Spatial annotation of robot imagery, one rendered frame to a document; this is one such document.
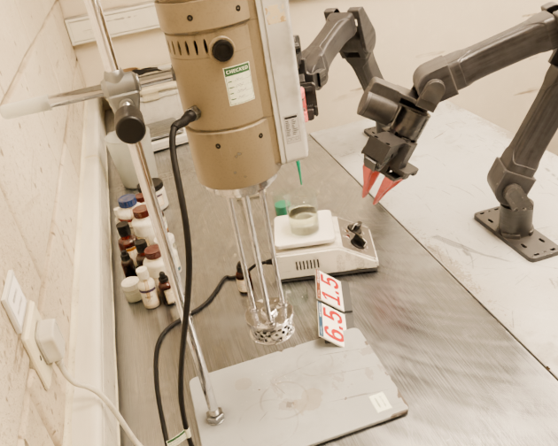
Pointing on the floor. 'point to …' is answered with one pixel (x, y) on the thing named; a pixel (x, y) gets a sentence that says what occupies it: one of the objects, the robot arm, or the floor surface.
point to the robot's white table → (466, 266)
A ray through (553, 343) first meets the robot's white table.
